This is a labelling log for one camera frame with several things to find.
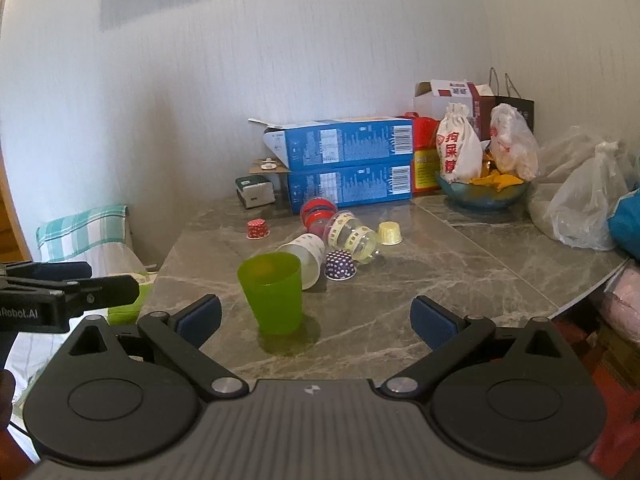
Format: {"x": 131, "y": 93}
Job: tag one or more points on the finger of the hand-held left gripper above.
{"x": 55, "y": 270}
{"x": 107, "y": 290}

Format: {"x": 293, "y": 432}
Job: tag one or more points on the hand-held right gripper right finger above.
{"x": 434, "y": 327}

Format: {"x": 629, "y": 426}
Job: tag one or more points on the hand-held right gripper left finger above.
{"x": 199, "y": 324}

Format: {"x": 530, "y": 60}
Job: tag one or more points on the white translucent plastic cup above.
{"x": 307, "y": 255}

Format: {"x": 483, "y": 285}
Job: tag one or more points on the green plastic cup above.
{"x": 272, "y": 295}

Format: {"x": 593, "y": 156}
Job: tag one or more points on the clear cup with yellow pattern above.
{"x": 352, "y": 237}

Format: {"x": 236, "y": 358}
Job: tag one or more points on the green plaid chair cushion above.
{"x": 82, "y": 232}

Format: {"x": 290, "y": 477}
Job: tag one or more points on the yellow cupcake liner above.
{"x": 390, "y": 233}

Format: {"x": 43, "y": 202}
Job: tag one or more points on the red polka dot cupcake liner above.
{"x": 257, "y": 230}

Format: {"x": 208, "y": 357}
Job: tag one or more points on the purple polka dot cupcake liner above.
{"x": 340, "y": 266}

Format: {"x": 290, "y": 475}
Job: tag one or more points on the blue glass bowl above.
{"x": 480, "y": 199}

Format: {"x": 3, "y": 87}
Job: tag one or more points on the small green and white device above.
{"x": 255, "y": 192}

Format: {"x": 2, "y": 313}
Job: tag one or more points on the yellow snack packets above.
{"x": 495, "y": 180}

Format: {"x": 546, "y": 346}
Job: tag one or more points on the blue cardboard box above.
{"x": 350, "y": 187}
{"x": 345, "y": 142}

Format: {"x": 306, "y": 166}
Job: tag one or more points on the red canister with yellow label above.
{"x": 425, "y": 160}

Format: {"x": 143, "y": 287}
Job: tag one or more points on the brown card with white parts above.
{"x": 270, "y": 166}

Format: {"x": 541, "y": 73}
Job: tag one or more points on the white cloth bag red print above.
{"x": 457, "y": 147}

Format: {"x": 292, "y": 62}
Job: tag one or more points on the pink cloth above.
{"x": 622, "y": 305}

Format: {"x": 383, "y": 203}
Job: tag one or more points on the clear plastic bag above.
{"x": 580, "y": 195}

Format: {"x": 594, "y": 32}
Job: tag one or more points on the white plastic bag red print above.
{"x": 512, "y": 145}

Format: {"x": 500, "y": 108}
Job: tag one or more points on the blue cloth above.
{"x": 627, "y": 227}

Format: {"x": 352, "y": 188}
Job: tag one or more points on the white and red cardboard box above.
{"x": 450, "y": 92}

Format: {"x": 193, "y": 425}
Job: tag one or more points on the dark paper gift bag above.
{"x": 520, "y": 107}

